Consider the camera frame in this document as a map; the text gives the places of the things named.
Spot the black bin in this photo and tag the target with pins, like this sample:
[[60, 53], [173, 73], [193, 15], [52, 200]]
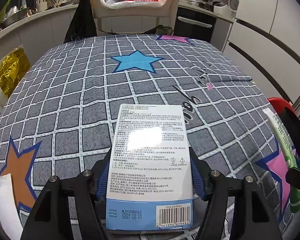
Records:
[[293, 127]]

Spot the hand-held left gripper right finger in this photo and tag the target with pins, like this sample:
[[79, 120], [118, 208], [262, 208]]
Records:
[[198, 177]]

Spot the green white tube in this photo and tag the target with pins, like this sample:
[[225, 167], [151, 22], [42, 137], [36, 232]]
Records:
[[282, 140]]

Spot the grey checkered star tablecloth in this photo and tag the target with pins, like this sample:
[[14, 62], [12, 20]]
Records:
[[90, 92]]

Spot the white rice cooker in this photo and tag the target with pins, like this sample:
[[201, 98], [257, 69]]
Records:
[[220, 9]]

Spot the red plastic chair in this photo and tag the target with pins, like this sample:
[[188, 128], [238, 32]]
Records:
[[277, 101]]

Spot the gold foil bag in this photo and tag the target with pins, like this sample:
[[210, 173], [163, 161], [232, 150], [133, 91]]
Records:
[[11, 72]]

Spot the steel basin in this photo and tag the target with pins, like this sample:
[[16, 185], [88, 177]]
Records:
[[16, 17]]

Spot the white spray bottle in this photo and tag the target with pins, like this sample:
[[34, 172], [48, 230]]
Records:
[[23, 2]]

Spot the beige high chair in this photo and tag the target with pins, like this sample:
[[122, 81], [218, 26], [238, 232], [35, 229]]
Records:
[[130, 22]]

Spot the white utensil holder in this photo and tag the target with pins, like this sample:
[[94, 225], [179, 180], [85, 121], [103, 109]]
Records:
[[43, 4]]

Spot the white refrigerator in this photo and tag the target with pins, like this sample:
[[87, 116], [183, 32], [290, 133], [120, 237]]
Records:
[[265, 30]]

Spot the white tissue paper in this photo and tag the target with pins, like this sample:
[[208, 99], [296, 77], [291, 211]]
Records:
[[2, 187]]

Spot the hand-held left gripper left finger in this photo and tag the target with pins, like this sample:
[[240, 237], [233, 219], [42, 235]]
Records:
[[103, 172]]

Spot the black hanging cloth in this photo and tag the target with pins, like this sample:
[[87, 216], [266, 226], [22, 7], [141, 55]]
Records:
[[80, 20]]

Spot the white blue cardboard box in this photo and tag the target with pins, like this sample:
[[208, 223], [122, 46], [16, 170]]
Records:
[[150, 155]]

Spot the black built-in oven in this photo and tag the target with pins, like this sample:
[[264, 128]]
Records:
[[195, 22]]

